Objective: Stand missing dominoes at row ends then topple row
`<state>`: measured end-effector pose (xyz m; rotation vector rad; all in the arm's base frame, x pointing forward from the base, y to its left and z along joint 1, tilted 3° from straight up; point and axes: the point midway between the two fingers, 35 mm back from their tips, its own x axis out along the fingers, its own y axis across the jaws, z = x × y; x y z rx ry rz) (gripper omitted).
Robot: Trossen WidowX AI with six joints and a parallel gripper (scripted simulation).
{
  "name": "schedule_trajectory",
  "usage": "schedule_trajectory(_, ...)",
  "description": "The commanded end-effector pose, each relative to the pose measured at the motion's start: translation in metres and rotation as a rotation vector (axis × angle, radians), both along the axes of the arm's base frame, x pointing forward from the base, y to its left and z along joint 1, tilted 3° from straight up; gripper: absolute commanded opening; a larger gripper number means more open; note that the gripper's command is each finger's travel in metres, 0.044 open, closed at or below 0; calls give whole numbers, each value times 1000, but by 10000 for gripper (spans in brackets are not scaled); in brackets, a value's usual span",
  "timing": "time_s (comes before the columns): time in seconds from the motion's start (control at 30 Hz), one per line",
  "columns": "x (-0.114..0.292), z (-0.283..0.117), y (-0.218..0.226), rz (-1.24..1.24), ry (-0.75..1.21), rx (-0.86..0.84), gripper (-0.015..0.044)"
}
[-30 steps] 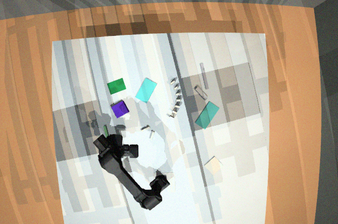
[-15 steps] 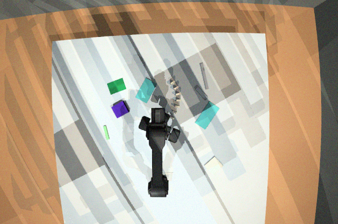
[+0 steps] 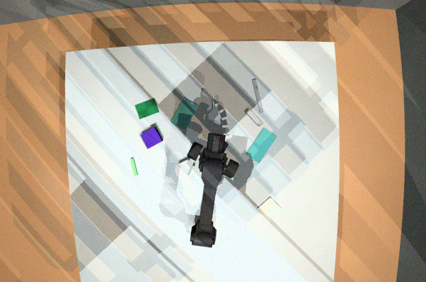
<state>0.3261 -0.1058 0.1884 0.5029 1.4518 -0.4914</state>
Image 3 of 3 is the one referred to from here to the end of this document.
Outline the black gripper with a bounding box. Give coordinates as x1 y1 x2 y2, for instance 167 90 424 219
187 142 239 178

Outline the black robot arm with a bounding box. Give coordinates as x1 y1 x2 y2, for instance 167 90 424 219
190 133 228 247

